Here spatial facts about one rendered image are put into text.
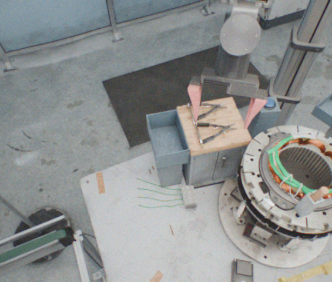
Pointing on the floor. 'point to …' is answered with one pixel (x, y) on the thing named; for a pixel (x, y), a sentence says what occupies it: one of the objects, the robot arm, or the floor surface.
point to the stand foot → (44, 214)
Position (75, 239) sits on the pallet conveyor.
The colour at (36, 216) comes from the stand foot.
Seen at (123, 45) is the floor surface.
